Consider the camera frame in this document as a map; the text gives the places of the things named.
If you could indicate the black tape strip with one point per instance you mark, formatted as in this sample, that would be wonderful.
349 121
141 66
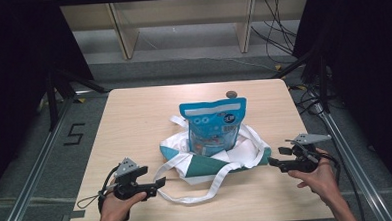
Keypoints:
74 216

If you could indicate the dark curtain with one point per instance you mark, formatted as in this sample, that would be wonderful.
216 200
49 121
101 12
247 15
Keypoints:
19 81
365 66

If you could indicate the white tote bag coloured blobs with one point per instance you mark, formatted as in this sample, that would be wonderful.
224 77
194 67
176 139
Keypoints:
216 166

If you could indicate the light wooden shelf unit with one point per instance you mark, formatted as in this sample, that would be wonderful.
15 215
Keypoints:
180 14

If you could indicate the black metal stand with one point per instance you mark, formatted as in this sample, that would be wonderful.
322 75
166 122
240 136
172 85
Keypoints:
315 72
55 96

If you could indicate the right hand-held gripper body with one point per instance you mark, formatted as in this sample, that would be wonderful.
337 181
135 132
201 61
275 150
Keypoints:
303 159

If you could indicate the yellow tape piece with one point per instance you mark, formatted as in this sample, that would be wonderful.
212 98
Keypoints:
278 67
80 100
300 87

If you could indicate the silver metal floor rail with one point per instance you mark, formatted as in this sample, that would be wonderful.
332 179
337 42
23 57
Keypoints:
30 177
352 157

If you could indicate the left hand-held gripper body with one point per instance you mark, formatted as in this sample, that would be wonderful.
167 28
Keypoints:
128 185

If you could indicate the person's right hand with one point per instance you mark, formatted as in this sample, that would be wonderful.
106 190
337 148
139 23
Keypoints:
319 182

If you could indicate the round dark table grommet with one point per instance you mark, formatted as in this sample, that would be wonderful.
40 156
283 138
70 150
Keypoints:
231 94

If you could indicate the person's left hand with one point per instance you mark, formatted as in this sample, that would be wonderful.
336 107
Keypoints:
116 209

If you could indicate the blue snack pouch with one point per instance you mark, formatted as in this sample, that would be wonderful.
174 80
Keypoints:
213 126

